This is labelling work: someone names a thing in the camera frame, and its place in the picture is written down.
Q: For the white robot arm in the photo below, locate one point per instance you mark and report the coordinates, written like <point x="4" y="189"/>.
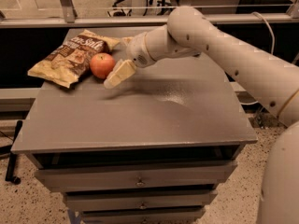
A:
<point x="273" y="82"/>

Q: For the red apple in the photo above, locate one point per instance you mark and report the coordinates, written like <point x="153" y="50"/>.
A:
<point x="102" y="64"/>

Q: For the middle grey drawer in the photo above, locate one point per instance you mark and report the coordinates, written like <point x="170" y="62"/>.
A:
<point x="140" y="200"/>

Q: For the black pole on floor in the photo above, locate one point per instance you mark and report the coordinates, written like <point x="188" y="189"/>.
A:
<point x="10" y="177"/>

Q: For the top grey drawer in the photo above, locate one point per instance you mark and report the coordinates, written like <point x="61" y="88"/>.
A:
<point x="136" y="176"/>

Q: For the grey drawer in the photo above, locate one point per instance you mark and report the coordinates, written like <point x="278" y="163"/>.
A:
<point x="136" y="176"/>
<point x="143" y="216"/>
<point x="140" y="200"/>

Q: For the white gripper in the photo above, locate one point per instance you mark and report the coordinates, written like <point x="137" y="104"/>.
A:
<point x="136" y="52"/>

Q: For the metal railing frame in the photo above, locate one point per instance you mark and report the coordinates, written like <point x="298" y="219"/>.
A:
<point x="94" y="13"/>

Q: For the grey drawer cabinet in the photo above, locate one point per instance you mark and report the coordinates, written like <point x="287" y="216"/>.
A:
<point x="178" y="110"/>

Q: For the brown chip bag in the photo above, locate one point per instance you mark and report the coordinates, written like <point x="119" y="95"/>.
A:
<point x="68" y="63"/>

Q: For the bottom grey drawer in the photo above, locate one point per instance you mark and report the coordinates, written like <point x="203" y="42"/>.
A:
<point x="143" y="216"/>

